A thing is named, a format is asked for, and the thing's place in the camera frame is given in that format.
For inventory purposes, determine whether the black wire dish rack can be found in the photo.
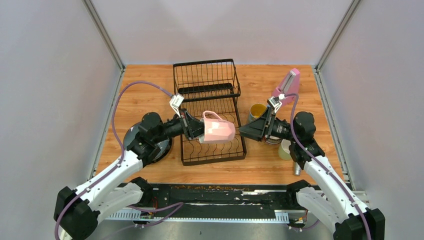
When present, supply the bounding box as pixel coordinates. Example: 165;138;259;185
172;58;247;166

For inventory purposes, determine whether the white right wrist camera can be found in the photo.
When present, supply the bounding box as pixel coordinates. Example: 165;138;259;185
267;93;286;115

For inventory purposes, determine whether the blue butterfly mug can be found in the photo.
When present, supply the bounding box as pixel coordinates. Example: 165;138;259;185
247;103;268;123

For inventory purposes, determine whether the silver microphone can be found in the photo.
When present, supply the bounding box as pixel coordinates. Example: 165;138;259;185
293;162;302;176

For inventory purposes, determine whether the blue-grey ceramic plate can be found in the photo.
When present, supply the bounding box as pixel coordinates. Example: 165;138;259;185
123;121;173;166

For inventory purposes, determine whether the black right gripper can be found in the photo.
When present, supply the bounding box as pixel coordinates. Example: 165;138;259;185
238;106;298;142

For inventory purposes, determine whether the pink ceramic mug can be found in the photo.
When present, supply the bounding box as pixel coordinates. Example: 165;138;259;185
198;110;236;144

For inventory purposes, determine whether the light green mug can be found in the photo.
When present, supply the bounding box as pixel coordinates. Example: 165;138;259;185
278;139;293;161

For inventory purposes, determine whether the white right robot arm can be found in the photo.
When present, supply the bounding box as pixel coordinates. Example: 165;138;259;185
239;107;386;240

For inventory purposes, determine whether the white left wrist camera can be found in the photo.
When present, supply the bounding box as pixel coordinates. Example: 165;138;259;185
169;93;184;118

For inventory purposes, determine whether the patterned ceramic bowl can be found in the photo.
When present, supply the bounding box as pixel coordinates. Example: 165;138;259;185
264;135;283;145

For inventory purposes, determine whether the pink metronome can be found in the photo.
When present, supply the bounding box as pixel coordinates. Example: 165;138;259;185
272;68;301;106

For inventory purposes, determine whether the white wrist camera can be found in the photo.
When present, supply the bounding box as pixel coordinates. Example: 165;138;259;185
267;93;286;115
169;93;184;118

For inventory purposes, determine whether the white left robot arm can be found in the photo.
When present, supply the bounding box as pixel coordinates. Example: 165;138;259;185
53;108;206;240

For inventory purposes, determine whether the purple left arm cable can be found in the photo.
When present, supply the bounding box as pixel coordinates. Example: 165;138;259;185
54;80;175;240

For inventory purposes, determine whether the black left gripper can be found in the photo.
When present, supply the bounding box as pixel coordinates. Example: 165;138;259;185
152;107;213;144

